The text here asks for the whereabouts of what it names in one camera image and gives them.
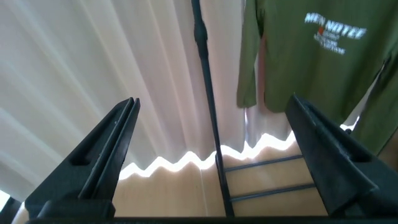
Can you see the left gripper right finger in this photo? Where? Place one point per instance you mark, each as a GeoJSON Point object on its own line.
{"type": "Point", "coordinates": [348, 174]}

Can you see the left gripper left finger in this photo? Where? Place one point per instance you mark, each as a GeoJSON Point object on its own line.
{"type": "Point", "coordinates": [93, 174]}

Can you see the green long-sleeved shirt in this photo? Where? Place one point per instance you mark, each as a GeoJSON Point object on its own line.
{"type": "Point", "coordinates": [311, 71]}

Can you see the black clothes rack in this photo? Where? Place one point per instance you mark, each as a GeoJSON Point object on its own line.
{"type": "Point", "coordinates": [206, 77]}

